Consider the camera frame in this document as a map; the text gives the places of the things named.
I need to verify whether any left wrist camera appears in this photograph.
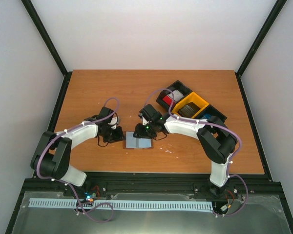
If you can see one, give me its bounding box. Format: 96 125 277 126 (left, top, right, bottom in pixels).
109 117 120 129

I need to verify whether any black bin right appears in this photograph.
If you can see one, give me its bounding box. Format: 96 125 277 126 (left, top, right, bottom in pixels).
195 105 227 122

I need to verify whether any light blue cable duct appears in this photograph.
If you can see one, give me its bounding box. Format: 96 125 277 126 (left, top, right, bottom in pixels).
28 198 213 213

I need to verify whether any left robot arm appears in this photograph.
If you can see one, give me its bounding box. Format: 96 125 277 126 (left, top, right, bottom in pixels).
30 106 125 196

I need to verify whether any black bin left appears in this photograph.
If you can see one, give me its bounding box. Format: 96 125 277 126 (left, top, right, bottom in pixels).
156 80 194 118

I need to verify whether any small circuit board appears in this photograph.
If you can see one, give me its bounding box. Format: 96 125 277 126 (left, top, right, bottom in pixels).
85 185 100 202

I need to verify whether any yellow bin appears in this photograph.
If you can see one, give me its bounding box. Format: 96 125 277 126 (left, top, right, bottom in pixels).
171 92 209 118

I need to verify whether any red card stack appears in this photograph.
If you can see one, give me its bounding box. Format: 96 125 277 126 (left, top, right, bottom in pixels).
163 95 176 107

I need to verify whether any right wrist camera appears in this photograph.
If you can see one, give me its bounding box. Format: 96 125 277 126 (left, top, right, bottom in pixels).
142 116 149 125

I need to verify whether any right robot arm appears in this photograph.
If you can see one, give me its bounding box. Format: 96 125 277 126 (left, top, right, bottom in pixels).
133 104 242 196

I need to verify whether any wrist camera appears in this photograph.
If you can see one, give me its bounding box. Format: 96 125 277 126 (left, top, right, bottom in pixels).
142 116 149 125
109 117 120 129

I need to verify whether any brown leather card holder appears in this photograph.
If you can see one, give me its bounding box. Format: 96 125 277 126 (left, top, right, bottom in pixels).
124 132 153 149

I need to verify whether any dark grey card stack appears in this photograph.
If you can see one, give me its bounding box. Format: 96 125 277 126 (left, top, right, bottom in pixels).
178 102 201 118

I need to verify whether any black bin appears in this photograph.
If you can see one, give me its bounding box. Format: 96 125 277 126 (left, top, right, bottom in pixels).
156 80 194 118
195 105 227 122

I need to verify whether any white card stack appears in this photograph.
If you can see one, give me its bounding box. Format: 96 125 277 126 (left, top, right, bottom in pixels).
169 90 184 102

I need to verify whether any black frame post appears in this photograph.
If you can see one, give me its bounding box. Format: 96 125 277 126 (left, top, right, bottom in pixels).
21 0 69 76
235 0 288 76

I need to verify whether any left black frame post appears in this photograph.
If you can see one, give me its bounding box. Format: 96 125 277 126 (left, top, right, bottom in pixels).
21 0 69 76

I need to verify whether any blue card stack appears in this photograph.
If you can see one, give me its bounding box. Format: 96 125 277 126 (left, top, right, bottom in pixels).
202 114 211 119

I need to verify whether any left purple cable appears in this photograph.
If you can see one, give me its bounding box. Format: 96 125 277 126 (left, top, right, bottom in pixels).
36 97 120 223

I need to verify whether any right black frame post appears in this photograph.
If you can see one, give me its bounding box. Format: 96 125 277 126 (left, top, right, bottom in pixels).
235 0 288 76

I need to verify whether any right base connector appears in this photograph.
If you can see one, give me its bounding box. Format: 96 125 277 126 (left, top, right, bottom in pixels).
220 204 231 214

